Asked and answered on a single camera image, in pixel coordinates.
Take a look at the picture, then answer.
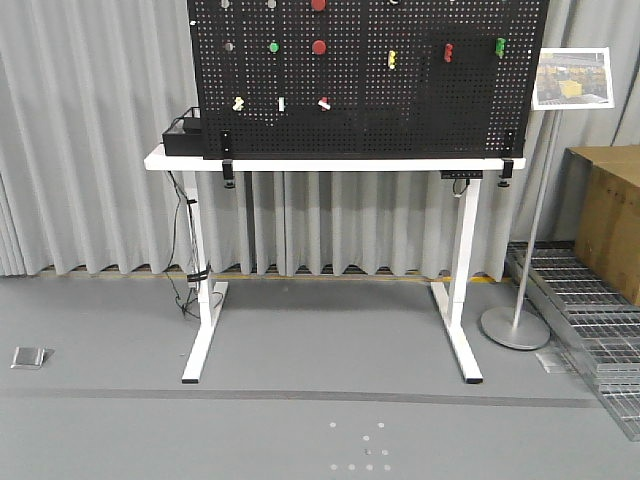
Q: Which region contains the left black table clamp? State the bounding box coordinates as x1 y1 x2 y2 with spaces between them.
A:
220 130 236 189

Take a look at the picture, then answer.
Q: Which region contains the red mushroom button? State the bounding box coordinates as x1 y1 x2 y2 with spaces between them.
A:
311 0 326 12
312 40 327 55

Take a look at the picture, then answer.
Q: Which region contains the white standing desk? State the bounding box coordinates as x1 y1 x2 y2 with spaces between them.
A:
144 144 526 384

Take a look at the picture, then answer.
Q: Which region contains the black power cable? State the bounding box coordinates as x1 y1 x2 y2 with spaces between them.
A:
166 170 224 321

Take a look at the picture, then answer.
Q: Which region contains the yellow white rotary knob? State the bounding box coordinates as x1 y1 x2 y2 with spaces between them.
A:
232 96 245 111

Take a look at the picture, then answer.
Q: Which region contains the black perforated pegboard panel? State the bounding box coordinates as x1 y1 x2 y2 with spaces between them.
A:
187 1 549 159

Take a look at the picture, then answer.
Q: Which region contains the right black table clamp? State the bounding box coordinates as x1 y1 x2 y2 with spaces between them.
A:
498 130 515 188

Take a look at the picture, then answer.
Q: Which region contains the metal grating platform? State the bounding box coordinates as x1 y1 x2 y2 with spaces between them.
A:
527 244 639 441

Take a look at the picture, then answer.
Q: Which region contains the upper red mushroom button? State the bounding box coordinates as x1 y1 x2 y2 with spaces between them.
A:
311 0 326 12

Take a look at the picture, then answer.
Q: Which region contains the red toggle switch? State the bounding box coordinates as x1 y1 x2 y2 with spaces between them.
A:
443 43 454 63

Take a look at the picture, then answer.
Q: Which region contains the green toggle switch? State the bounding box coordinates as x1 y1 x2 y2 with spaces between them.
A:
495 37 506 58

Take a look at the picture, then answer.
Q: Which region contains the brown cardboard box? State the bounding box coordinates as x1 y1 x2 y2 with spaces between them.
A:
570 145 639 305

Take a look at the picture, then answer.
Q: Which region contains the grey curtain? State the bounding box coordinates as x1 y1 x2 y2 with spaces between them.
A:
0 0 640 279

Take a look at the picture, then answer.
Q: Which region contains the red white rotary knob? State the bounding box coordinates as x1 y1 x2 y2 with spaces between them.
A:
318 97 331 111

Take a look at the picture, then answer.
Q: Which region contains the sign stand with picture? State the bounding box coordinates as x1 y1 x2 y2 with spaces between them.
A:
480 48 615 351

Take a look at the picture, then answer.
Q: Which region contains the yellow toggle switch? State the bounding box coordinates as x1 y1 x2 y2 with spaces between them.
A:
387 50 397 70

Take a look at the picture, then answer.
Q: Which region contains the black table clamp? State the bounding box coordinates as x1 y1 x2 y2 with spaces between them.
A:
498 130 515 188
220 130 236 189

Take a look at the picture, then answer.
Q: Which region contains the silver floor socket plate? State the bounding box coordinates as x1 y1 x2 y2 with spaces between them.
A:
10 346 55 369

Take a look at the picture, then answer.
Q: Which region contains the desk height control panel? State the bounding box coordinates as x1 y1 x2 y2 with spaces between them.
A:
440 170 483 180

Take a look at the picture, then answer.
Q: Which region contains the black box on desk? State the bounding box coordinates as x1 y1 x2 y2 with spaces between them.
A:
162 106 204 157

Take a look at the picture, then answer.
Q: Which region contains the lower red mushroom button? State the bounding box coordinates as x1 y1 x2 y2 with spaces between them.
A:
312 40 327 55

